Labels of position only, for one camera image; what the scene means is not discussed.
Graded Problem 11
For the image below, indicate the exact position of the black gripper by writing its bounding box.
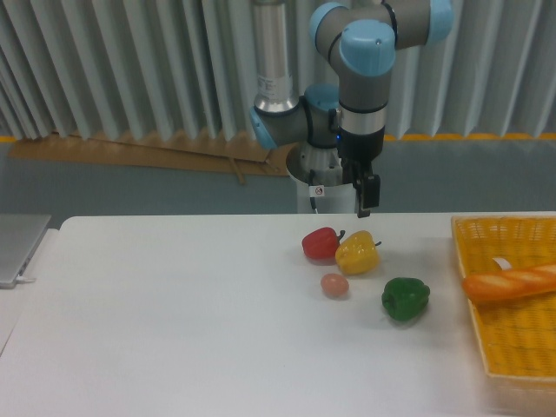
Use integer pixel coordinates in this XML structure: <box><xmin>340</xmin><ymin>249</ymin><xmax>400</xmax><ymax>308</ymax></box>
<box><xmin>337</xmin><ymin>128</ymin><xmax>385</xmax><ymax>218</ymax></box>

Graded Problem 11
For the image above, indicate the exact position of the red bell pepper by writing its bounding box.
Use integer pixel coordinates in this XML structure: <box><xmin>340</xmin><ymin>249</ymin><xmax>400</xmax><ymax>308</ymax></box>
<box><xmin>301</xmin><ymin>227</ymin><xmax>345</xmax><ymax>261</ymax></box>

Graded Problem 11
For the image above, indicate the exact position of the yellow bell pepper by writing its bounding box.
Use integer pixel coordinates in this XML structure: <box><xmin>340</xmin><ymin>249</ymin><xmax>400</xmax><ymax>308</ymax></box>
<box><xmin>335</xmin><ymin>230</ymin><xmax>381</xmax><ymax>275</ymax></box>

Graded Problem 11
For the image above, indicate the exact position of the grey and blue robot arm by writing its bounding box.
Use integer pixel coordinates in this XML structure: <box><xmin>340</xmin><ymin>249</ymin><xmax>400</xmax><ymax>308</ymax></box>
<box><xmin>250</xmin><ymin>1</ymin><xmax>454</xmax><ymax>217</ymax></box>

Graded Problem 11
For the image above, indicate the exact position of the yellow woven basket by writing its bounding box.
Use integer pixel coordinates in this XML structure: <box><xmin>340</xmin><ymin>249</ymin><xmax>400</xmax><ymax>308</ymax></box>
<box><xmin>451</xmin><ymin>215</ymin><xmax>555</xmax><ymax>383</ymax></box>

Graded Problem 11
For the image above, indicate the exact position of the brown egg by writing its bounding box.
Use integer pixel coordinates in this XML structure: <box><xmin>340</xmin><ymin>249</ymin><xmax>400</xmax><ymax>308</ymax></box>
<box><xmin>321</xmin><ymin>274</ymin><xmax>349</xmax><ymax>298</ymax></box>

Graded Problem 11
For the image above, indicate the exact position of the green bell pepper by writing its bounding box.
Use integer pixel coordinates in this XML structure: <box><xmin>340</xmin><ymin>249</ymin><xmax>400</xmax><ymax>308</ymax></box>
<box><xmin>381</xmin><ymin>277</ymin><xmax>430</xmax><ymax>322</ymax></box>

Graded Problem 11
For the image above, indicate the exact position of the brown cardboard sheet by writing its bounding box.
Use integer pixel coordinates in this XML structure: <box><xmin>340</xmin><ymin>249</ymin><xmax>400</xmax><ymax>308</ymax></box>
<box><xmin>9</xmin><ymin>130</ymin><xmax>292</xmax><ymax>184</ymax></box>

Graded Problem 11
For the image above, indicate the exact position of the baguette bread loaf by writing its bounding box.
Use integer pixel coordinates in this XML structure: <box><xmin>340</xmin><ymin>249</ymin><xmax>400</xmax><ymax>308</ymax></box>
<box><xmin>462</xmin><ymin>263</ymin><xmax>555</xmax><ymax>303</ymax></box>

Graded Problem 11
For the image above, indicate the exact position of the white paper tag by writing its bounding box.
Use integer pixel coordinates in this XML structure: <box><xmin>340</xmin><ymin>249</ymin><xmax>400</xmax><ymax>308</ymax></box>
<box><xmin>493</xmin><ymin>257</ymin><xmax>513</xmax><ymax>270</ymax></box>

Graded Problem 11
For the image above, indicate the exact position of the silver laptop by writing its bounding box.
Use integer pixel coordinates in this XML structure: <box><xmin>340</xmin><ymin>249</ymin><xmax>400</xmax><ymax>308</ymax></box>
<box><xmin>1</xmin><ymin>214</ymin><xmax>51</xmax><ymax>289</ymax></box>

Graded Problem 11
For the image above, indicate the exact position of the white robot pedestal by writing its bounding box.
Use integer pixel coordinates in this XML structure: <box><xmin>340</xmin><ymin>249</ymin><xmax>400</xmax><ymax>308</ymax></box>
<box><xmin>286</xmin><ymin>142</ymin><xmax>355</xmax><ymax>214</ymax></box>

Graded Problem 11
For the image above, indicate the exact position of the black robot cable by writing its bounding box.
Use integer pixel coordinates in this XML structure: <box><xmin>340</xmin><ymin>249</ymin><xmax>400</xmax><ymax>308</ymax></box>
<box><xmin>308</xmin><ymin>169</ymin><xmax>321</xmax><ymax>215</ymax></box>

